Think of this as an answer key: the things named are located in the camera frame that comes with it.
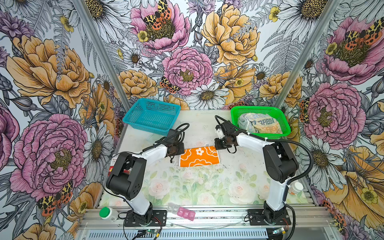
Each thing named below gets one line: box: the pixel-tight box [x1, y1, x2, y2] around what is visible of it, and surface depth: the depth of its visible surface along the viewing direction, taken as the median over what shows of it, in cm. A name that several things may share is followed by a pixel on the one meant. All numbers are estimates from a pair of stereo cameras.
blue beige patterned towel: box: [237, 112, 283, 134], surface depth 106 cm
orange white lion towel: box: [179, 146, 221, 167], surface depth 96 cm
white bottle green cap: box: [99, 206, 119, 223], surface depth 70 cm
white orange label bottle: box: [288, 181, 304, 195], surface depth 79 cm
